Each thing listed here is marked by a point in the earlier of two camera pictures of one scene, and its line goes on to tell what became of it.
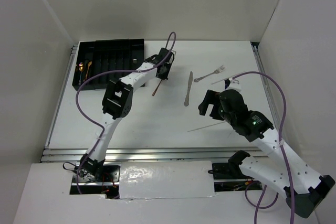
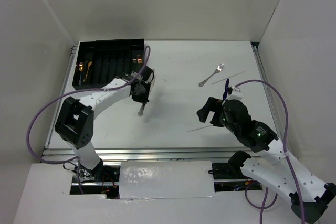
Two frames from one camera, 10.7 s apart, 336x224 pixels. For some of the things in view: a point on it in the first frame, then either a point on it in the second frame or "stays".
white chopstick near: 207,126 stays
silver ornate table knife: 186,102 -> 140,112
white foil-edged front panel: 168,179 stays
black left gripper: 165,76 -> 143,99
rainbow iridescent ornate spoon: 81,68 stays
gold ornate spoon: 88,64 stays
